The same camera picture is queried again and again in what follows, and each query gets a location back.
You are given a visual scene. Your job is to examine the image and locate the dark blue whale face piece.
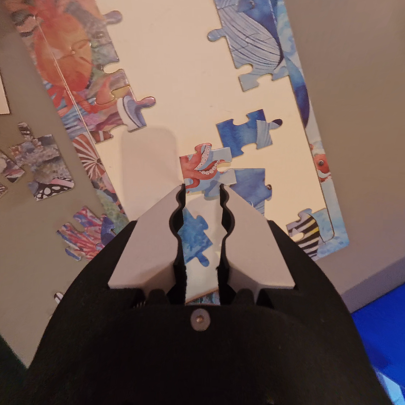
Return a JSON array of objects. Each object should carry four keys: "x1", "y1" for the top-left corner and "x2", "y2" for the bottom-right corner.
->
[{"x1": 204, "y1": 168, "x2": 273, "y2": 216}]

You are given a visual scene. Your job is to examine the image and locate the joined blue whale puzzle pieces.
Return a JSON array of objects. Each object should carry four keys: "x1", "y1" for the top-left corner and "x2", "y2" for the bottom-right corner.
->
[{"x1": 207, "y1": 0, "x2": 289, "y2": 92}]

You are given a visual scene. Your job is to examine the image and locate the black white spotted puzzle piece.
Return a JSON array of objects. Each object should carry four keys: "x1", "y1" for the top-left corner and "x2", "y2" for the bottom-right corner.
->
[{"x1": 9, "y1": 123, "x2": 75, "y2": 201}]

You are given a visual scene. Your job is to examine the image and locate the light blue splash puzzle piece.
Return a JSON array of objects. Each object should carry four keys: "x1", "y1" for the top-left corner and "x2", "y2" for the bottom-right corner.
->
[{"x1": 177, "y1": 207, "x2": 213, "y2": 267}]

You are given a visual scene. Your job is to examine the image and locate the green grey urchin-spine puzzle piece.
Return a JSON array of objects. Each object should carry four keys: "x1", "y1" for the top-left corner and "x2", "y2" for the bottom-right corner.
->
[{"x1": 0, "y1": 152, "x2": 25, "y2": 183}]

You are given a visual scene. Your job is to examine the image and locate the blue object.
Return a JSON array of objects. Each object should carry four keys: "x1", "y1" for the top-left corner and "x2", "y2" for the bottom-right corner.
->
[{"x1": 351, "y1": 283, "x2": 405, "y2": 405}]

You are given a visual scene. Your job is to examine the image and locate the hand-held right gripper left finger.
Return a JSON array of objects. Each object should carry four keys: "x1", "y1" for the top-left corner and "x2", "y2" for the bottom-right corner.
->
[{"x1": 108, "y1": 184, "x2": 186, "y2": 305}]

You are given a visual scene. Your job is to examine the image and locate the ocean jigsaw puzzle frame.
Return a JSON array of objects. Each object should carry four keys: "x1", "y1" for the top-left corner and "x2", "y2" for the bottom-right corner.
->
[{"x1": 6, "y1": 0, "x2": 350, "y2": 304}]

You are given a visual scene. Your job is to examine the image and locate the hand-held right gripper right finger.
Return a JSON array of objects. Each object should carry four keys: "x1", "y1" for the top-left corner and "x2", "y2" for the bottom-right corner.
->
[{"x1": 216, "y1": 184, "x2": 297, "y2": 305}]

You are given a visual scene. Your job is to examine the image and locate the joined orange crab puzzle pieces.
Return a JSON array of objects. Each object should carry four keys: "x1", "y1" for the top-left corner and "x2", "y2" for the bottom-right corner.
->
[{"x1": 33, "y1": 0, "x2": 131, "y2": 106}]

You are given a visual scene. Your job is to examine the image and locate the red coral white wave piece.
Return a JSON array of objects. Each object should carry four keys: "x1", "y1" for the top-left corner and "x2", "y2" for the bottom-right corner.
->
[{"x1": 85, "y1": 85, "x2": 156, "y2": 144}]

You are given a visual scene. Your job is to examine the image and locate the blue white-striped puzzle piece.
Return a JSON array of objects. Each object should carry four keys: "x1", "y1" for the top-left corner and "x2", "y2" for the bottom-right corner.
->
[{"x1": 216, "y1": 109, "x2": 283, "y2": 159}]

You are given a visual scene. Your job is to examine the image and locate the red octopus puzzle piece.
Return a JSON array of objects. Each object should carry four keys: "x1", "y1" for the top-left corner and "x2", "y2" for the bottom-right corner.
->
[{"x1": 179, "y1": 143, "x2": 237, "y2": 194}]

